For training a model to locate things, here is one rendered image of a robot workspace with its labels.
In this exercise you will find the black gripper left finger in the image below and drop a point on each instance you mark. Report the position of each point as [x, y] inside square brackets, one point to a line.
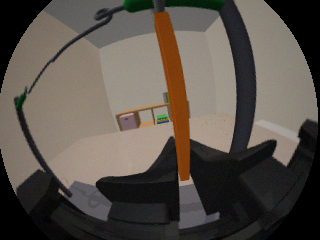
[160, 184]

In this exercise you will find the orange handle with grey loop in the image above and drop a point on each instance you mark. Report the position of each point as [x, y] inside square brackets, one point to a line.
[173, 71]

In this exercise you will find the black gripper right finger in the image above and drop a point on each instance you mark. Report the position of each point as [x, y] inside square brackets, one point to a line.
[213, 172]

